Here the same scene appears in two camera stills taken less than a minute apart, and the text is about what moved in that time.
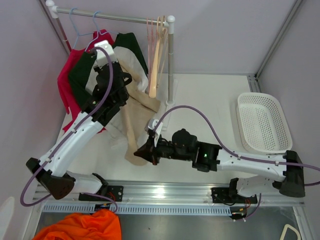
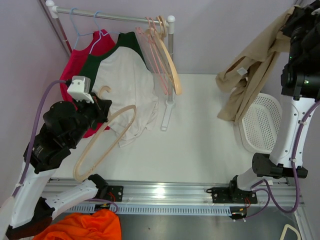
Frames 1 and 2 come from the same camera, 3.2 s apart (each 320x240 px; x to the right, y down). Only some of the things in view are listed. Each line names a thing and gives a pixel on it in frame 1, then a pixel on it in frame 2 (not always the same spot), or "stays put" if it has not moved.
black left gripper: [97, 68] -> [102, 107]
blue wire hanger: [78, 35] stays put
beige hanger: [160, 25] -> [160, 33]
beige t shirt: [138, 103] -> [239, 75]
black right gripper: [146, 152] -> [310, 12]
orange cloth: [102, 224] stays put
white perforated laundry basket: [262, 123] stays put
